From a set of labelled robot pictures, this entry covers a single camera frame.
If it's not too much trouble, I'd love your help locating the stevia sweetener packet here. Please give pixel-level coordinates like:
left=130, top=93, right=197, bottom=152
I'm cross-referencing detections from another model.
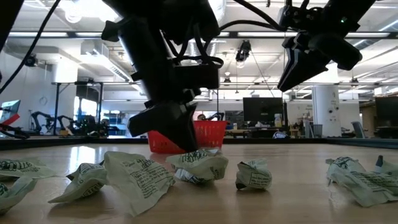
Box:
left=235, top=158, right=273, bottom=191
left=103, top=151, right=175, bottom=218
left=374, top=154, right=398, bottom=175
left=328, top=164, right=398, bottom=208
left=325, top=156, right=367, bottom=174
left=0, top=177, right=38, bottom=215
left=0, top=158, right=57, bottom=180
left=165, top=149, right=229, bottom=182
left=174, top=169, right=215, bottom=185
left=48, top=161, right=108, bottom=205

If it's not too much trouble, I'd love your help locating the white round column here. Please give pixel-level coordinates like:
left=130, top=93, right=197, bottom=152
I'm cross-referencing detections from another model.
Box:
left=312, top=73, right=341, bottom=138

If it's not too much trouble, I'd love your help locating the tilted colourful screen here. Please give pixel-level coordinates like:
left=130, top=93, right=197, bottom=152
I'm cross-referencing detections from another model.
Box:
left=0, top=99, right=22, bottom=125

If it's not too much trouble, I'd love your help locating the large black monitor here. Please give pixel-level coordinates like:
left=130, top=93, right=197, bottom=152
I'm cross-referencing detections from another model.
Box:
left=243, top=97, right=289, bottom=127

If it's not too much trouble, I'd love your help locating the black ceiling-mounted camera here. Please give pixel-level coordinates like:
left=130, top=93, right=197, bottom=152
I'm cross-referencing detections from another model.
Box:
left=235, top=40, right=252, bottom=63

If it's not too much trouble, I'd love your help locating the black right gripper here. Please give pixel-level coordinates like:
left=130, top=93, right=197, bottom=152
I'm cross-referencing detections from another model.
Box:
left=277, top=30, right=363, bottom=93

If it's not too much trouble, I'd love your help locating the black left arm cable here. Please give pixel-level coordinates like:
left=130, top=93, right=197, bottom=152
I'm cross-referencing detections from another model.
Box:
left=0, top=0, right=224, bottom=94

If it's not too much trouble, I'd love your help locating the long ceiling light bar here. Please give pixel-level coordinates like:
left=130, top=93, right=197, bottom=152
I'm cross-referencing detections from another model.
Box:
left=9, top=30, right=389, bottom=39

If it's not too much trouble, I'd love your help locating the black metal table frame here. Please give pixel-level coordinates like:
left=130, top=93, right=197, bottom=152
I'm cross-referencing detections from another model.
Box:
left=0, top=136, right=398, bottom=151

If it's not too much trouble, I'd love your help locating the red plastic slotted basket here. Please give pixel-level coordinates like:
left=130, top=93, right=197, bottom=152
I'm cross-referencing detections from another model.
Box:
left=147, top=120, right=228, bottom=154

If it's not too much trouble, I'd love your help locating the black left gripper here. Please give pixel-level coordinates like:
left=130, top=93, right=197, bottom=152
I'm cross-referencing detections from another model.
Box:
left=127, top=79, right=203, bottom=153

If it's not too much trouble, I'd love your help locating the black metal station frame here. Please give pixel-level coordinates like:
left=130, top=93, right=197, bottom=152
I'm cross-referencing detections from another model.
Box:
left=52, top=81, right=105, bottom=136

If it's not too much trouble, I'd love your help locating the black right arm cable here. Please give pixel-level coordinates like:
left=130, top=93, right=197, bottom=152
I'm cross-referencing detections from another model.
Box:
left=217, top=0, right=287, bottom=32

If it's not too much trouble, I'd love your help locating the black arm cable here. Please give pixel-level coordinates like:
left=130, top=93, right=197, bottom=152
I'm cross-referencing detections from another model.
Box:
left=0, top=0, right=224, bottom=94
left=217, top=0, right=287, bottom=32

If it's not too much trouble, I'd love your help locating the grey waste bin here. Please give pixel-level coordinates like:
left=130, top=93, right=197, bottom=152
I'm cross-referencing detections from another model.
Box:
left=312, top=124, right=324, bottom=139

